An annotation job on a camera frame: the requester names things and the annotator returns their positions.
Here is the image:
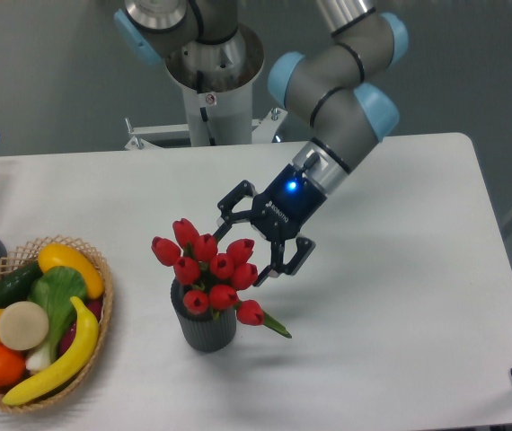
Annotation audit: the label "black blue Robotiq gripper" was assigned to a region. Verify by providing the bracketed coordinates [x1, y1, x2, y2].
[214, 164, 327, 286]

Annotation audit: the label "red tulip bouquet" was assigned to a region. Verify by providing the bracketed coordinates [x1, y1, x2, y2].
[151, 218, 292, 339]

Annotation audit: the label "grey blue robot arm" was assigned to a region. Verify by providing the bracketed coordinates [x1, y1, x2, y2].
[114, 1, 409, 280]

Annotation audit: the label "dark grey ribbed vase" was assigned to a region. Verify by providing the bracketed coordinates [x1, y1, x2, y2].
[171, 279, 236, 353]

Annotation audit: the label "purple eggplant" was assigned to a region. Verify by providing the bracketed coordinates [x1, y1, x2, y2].
[58, 298, 102, 356]

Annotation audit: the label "yellow banana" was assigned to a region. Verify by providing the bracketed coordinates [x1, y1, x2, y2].
[2, 296, 99, 407]

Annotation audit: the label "yellow squash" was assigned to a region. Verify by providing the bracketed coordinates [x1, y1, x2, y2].
[38, 242, 104, 300]

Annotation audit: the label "green bok choy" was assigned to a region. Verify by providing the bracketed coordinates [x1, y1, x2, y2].
[26, 266, 87, 374]

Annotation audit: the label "green cucumber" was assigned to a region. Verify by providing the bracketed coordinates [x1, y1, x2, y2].
[0, 261, 42, 309]

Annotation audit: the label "beige round disc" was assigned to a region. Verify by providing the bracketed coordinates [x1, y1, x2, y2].
[0, 301, 49, 351]

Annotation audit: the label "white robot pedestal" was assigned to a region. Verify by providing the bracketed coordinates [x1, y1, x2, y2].
[123, 71, 289, 152]

